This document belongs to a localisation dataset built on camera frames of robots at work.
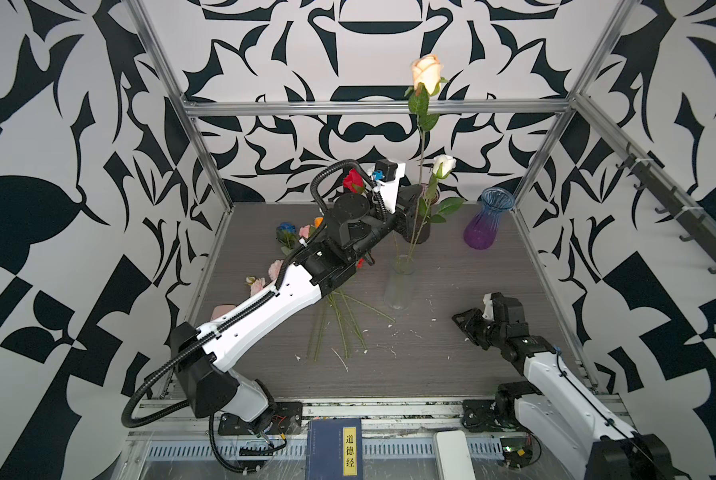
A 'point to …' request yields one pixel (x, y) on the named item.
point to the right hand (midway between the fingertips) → (457, 316)
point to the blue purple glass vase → (481, 231)
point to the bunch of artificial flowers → (337, 304)
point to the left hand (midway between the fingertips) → (421, 178)
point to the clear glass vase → (398, 283)
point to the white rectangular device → (453, 455)
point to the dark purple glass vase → (420, 230)
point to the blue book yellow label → (334, 449)
